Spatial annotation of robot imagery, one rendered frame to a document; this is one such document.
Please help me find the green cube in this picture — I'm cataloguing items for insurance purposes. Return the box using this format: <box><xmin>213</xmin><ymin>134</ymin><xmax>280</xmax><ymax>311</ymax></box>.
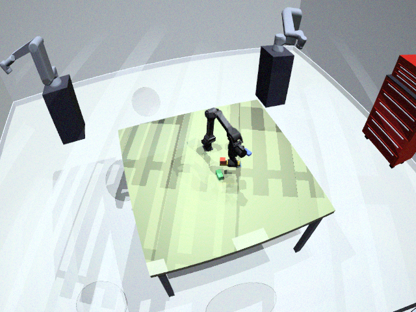
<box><xmin>216</xmin><ymin>169</ymin><xmax>224</xmax><ymax>180</ymax></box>

